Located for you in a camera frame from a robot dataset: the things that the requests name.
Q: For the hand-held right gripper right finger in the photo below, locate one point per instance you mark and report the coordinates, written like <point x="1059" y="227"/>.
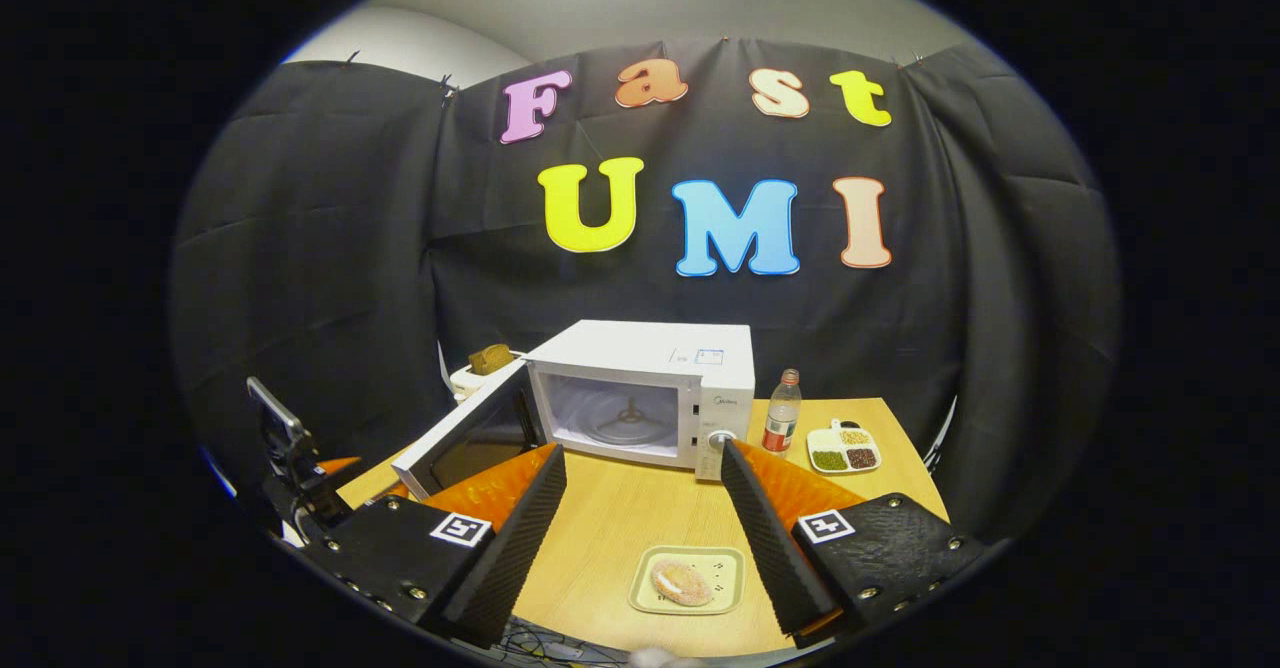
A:
<point x="770" y="548"/>

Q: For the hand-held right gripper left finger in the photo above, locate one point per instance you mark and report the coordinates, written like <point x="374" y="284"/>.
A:
<point x="520" y="548"/>

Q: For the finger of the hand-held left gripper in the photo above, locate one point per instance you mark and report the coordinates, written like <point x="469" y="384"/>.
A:
<point x="340" y="465"/>

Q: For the round brown pastry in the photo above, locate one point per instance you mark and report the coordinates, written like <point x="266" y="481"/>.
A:
<point x="682" y="583"/>

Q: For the white microwave oven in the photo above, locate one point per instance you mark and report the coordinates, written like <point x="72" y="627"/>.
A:
<point x="640" y="348"/>

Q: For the pale green square plate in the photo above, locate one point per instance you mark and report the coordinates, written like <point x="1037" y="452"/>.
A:
<point x="725" y="578"/>

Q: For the clear bottle with red label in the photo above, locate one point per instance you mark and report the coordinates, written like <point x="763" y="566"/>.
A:
<point x="780" y="428"/>

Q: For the white divided dish of grains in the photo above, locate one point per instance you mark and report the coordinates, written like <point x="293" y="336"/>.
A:
<point x="843" y="446"/>

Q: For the white toaster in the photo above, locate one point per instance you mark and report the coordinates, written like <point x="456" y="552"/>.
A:
<point x="470" y="383"/>

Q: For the brown bread slice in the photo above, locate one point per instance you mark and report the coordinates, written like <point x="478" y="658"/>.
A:
<point x="490" y="359"/>

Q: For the black backdrop cloth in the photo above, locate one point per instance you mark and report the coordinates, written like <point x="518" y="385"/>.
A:
<point x="320" y="268"/>

